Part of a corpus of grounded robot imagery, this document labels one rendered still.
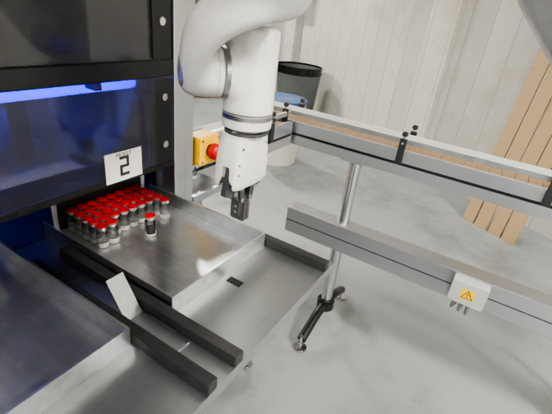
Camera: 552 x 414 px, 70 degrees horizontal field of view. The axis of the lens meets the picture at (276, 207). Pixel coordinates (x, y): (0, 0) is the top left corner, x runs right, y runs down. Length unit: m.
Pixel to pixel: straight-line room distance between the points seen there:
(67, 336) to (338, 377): 1.31
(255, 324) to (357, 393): 1.15
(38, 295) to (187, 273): 0.24
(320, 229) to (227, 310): 1.08
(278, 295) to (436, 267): 0.98
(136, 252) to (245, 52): 0.42
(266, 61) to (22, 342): 0.53
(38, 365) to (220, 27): 0.49
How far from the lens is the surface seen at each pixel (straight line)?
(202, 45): 0.56
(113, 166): 0.81
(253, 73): 0.63
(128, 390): 0.58
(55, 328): 0.67
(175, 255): 0.79
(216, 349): 0.59
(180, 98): 0.89
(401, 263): 1.63
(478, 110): 3.86
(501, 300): 1.62
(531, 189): 1.43
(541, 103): 3.25
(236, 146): 0.65
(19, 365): 0.64
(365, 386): 1.79
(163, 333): 0.63
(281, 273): 0.76
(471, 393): 1.97
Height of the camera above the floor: 1.33
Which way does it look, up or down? 27 degrees down
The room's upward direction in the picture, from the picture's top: 7 degrees clockwise
